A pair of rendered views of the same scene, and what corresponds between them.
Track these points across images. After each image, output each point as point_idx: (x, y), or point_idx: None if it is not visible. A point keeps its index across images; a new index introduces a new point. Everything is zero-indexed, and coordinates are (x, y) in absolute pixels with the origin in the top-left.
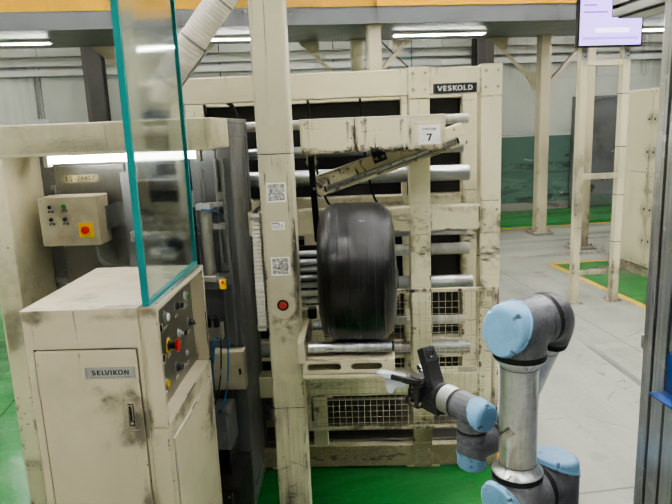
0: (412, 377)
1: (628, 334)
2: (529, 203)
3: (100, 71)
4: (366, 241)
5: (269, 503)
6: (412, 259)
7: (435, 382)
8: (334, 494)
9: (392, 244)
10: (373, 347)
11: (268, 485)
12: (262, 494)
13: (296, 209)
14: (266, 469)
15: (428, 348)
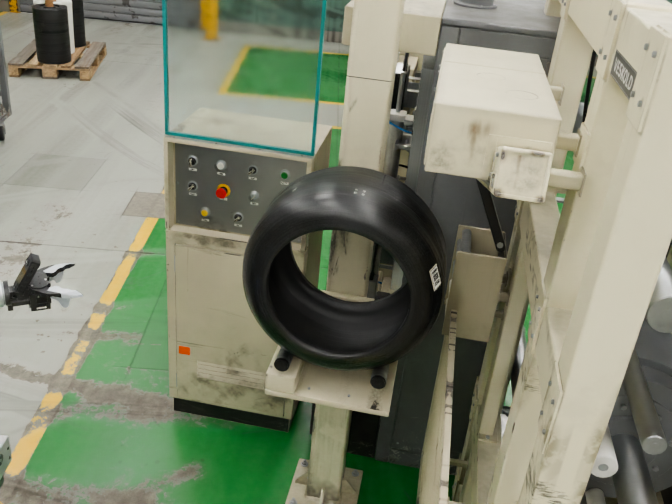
0: (37, 273)
1: None
2: None
3: None
4: (267, 210)
5: (382, 472)
6: (519, 374)
7: (15, 282)
8: None
9: (268, 233)
10: (280, 347)
11: (418, 475)
12: (400, 468)
13: (372, 156)
14: (454, 476)
15: (30, 257)
